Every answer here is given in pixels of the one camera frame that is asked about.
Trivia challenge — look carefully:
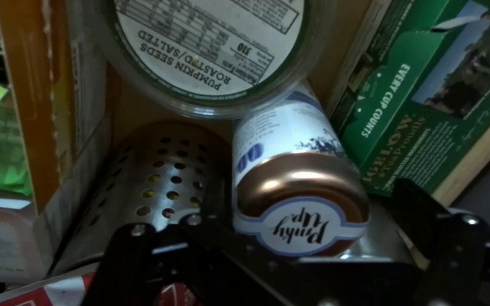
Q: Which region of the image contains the green coffee pod box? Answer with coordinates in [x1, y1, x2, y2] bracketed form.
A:
[326, 0, 490, 200]

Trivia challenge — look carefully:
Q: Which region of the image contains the perforated metal can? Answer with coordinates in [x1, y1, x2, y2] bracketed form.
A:
[48, 117, 234, 277]

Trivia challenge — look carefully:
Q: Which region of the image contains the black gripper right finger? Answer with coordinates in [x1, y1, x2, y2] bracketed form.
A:
[390, 176, 490, 306]

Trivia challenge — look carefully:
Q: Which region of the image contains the pumpkin seeds tub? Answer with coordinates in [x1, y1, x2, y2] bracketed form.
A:
[82, 0, 339, 120]

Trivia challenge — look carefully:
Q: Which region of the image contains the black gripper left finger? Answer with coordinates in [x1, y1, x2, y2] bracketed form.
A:
[82, 175, 293, 306]

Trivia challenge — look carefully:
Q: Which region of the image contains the red white paper packet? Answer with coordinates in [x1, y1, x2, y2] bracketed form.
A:
[0, 270, 203, 306]

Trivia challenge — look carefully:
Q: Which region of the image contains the white blue copper-lid jar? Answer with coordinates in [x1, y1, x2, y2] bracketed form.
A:
[230, 80, 373, 260]

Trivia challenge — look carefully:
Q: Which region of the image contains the orange cardboard box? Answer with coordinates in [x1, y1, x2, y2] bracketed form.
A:
[0, 0, 113, 216]

